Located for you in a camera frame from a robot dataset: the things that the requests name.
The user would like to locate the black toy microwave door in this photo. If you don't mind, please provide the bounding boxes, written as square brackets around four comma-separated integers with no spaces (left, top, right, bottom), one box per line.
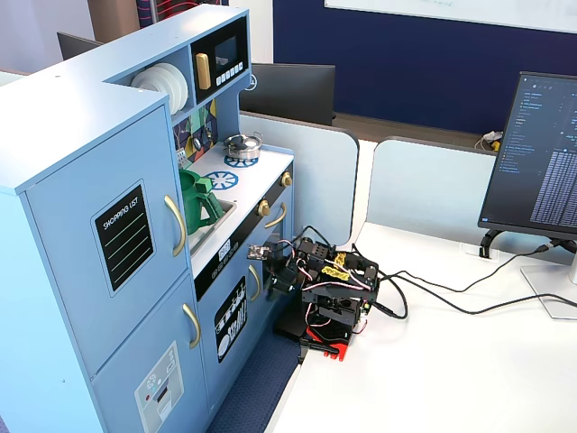
[189,16,250,104]

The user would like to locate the pale desk divider panel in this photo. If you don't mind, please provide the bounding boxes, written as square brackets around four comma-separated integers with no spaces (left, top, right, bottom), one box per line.
[365,134,499,238]
[237,109,361,248]

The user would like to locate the small dark monitor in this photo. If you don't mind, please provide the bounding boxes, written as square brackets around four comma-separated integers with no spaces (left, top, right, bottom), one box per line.
[56,31,105,62]

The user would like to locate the long black power cable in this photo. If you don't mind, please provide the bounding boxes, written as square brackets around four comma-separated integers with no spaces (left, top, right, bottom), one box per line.
[369,270,577,321]

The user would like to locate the gold handle of dishes door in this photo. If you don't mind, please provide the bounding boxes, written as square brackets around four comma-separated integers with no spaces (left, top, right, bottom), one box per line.
[247,263,262,302]

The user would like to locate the white toy plate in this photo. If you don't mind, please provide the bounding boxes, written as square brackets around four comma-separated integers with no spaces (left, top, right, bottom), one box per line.
[158,61,189,112]
[151,64,185,114]
[131,67,178,114]

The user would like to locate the long gold curved door handle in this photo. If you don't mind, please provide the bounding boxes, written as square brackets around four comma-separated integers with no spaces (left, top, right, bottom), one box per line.
[163,194,188,258]

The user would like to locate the silver monitor stand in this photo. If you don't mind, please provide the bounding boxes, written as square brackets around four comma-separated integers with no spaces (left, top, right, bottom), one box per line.
[520,238,577,321]

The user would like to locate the short gold curved door handle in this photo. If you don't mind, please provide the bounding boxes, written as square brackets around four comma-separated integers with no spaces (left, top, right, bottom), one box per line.
[181,303,202,350]

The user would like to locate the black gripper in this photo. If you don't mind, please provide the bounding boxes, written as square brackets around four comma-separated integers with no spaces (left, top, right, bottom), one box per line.
[269,246,316,295]

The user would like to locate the black cable holder bracket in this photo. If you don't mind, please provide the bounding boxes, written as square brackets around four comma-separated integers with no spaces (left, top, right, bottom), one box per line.
[478,228,505,259]

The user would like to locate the brown wooden cabinet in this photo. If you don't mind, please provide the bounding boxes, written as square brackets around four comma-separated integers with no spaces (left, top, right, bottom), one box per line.
[87,0,142,45]

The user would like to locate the silver toy pot with lid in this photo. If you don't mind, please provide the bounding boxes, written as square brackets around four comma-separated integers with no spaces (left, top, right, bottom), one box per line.
[224,131,265,161]

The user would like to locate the blue door with dispenser decal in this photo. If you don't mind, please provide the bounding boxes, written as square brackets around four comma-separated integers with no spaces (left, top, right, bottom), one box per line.
[89,272,211,433]

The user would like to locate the blue wooden toy kitchen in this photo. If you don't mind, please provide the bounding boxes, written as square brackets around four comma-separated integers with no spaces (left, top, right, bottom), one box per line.
[0,4,297,433]

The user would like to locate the red table clamp base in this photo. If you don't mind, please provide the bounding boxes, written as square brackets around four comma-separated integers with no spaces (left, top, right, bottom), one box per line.
[298,325,357,362]

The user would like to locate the black monitor seen from behind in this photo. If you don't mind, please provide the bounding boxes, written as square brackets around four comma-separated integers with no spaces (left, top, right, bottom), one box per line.
[238,61,337,127]

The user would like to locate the blue door with shopping list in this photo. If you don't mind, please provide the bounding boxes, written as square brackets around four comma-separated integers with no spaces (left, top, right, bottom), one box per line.
[23,104,190,378]

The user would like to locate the white and yellow desk clutter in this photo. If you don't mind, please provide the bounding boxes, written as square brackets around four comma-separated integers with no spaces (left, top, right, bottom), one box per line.
[473,130,505,153]

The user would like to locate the cabinet door with dishes decal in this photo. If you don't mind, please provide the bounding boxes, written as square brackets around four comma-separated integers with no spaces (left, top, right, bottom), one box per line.
[196,252,267,419]

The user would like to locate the white whiteboard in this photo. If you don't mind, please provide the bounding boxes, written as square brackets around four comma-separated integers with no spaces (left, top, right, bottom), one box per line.
[323,0,577,35]

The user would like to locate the black cable to monitor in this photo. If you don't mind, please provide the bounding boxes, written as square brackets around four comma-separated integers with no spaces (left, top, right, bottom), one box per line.
[351,241,577,294]

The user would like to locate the computer monitor showing code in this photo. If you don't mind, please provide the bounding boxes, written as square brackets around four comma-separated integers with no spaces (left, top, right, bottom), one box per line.
[477,70,577,240]

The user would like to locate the blue toy oven door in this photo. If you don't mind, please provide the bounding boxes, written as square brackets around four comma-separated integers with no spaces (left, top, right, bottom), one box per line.
[256,187,294,308]

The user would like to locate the green plastic pitcher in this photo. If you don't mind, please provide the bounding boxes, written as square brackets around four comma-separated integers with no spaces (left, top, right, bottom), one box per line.
[179,168,224,235]

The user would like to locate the small wrist camera board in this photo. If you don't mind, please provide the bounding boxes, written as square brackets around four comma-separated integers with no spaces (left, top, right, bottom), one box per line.
[246,243,277,263]

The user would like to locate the gold oven door handle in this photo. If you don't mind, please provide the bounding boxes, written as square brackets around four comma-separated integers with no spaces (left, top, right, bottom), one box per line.
[264,202,288,230]

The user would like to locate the metal toy sink basin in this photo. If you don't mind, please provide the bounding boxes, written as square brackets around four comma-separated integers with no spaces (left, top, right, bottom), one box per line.
[187,199,237,256]

